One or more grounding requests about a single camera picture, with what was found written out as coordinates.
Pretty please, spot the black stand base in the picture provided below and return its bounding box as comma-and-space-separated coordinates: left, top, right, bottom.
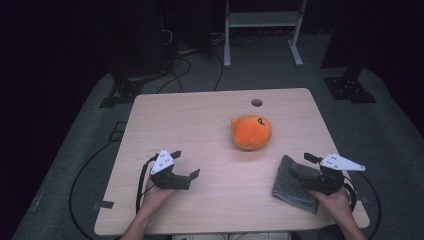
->
323, 66, 378, 104
99, 71, 148, 109

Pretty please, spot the dark equipment cabinet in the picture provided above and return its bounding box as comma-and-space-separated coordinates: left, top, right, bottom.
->
108, 0, 178, 79

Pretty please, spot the grey towel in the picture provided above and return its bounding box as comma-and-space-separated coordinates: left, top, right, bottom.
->
271, 154, 323, 215

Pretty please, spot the hand-held gripper cable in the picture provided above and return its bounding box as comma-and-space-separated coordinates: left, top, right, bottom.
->
134, 153, 159, 215
343, 174, 358, 213

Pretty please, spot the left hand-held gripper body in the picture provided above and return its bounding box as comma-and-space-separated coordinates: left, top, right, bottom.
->
149, 148, 193, 192

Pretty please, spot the white metal stand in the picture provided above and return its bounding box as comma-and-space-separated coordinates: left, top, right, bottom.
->
223, 0, 308, 69

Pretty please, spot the black looped floor cable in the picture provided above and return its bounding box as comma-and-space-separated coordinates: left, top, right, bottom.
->
156, 56, 193, 94

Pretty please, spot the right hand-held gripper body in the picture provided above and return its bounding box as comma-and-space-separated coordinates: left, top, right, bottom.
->
300, 152, 367, 197

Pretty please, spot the person's right hand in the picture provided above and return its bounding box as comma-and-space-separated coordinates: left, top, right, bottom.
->
309, 185, 355, 225

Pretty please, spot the orange plush toy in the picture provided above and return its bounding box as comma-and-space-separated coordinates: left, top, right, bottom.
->
230, 114, 273, 152

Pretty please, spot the right hand-held gripper cable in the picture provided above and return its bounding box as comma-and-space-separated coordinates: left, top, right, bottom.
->
343, 174, 358, 213

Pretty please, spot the left hand-held gripper cable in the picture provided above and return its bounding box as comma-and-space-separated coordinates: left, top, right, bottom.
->
134, 153, 159, 215

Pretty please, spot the person's left hand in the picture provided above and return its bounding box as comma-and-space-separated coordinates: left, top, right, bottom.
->
139, 181, 176, 216

